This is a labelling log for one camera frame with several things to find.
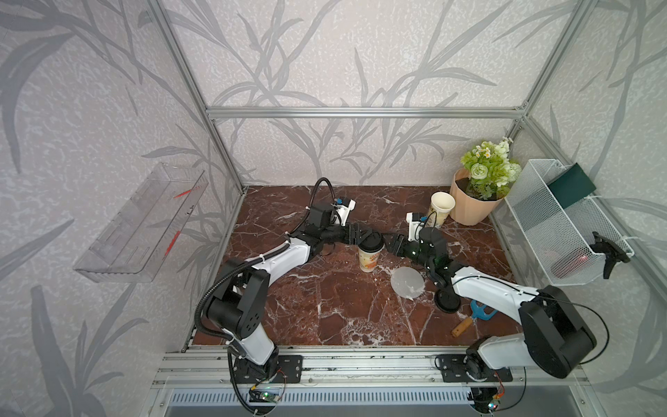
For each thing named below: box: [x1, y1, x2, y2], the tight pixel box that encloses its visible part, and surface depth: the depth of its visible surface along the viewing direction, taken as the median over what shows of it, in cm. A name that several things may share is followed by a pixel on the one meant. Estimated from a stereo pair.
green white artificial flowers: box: [460, 136, 522, 201], surface depth 90 cm
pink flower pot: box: [449, 168, 506, 226], surface depth 98 cm
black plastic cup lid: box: [357, 231, 385, 253], surface depth 82 cm
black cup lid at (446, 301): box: [435, 288, 461, 313], surface depth 86 cm
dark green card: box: [547, 162, 597, 209], surface depth 73 cm
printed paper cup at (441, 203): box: [430, 191, 456, 229], surface depth 98 cm
